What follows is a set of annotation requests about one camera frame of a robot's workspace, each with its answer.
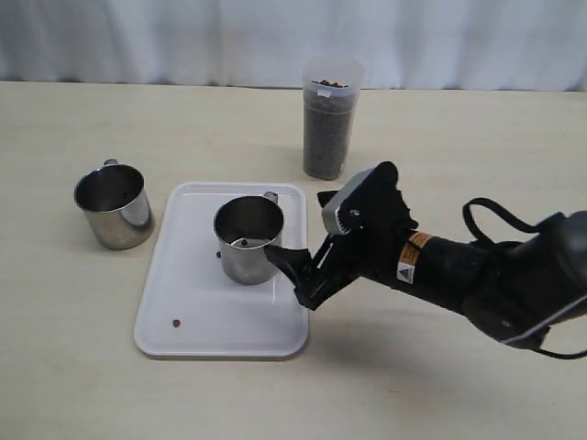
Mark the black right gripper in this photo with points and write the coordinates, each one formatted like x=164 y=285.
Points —
x=409 y=263

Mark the steel mug with kibble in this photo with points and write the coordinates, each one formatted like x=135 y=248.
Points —
x=244 y=227

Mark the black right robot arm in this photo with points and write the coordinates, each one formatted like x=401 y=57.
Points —
x=512 y=292

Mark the clear plastic tall container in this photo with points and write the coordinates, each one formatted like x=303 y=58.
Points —
x=331 y=89

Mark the white plastic tray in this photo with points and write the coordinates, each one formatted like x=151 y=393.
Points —
x=219 y=318

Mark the white curtain backdrop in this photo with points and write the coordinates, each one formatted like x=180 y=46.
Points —
x=476 y=45

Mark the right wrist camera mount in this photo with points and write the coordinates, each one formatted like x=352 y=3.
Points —
x=370 y=200

